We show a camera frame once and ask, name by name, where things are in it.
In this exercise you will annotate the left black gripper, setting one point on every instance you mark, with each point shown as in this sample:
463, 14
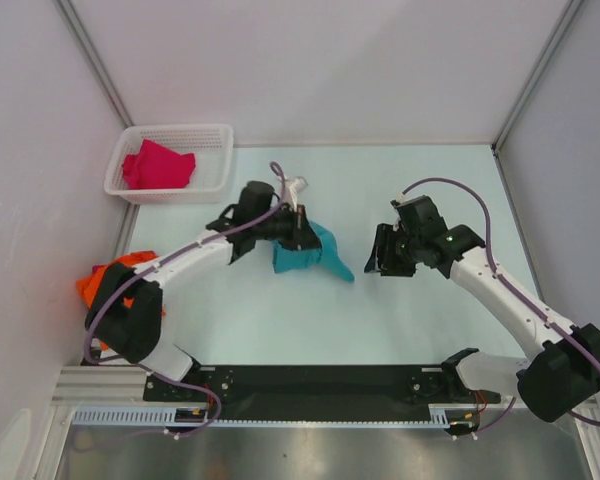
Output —
302, 236

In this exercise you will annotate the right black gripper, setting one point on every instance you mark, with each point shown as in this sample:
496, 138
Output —
381, 259

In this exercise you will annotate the teal t shirt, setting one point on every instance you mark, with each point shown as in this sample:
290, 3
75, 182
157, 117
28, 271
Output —
327, 257

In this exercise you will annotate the white plastic basket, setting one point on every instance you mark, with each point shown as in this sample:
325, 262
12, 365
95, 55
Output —
211, 180

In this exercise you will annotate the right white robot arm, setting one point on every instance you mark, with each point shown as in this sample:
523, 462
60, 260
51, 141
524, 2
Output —
560, 368

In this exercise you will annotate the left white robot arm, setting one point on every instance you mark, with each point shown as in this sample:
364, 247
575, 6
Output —
126, 313

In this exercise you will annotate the magenta t shirt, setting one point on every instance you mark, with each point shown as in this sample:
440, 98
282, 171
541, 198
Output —
157, 167

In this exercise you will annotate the orange t shirt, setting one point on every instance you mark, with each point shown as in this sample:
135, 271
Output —
88, 286

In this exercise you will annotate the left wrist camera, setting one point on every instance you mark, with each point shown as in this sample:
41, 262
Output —
293, 187

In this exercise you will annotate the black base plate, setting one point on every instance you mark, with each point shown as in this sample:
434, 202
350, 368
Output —
333, 393

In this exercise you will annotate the aluminium front rail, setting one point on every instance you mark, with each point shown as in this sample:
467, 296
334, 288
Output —
99, 385

